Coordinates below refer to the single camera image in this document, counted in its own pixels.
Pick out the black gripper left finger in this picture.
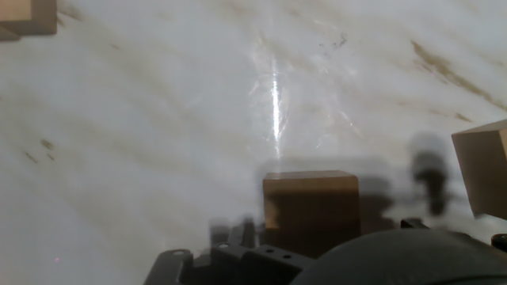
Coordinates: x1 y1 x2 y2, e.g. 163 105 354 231
143 226 316 285

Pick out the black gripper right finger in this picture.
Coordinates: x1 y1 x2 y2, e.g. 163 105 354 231
490 233 507 253

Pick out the light wooden cube block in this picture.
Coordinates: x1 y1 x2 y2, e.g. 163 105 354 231
262 169 362 259
451 118 507 221

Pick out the white marble pattern board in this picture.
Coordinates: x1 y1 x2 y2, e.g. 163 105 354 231
0 0 507 285

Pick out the small spare wooden cube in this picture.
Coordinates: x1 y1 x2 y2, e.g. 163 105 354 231
0 0 59 36

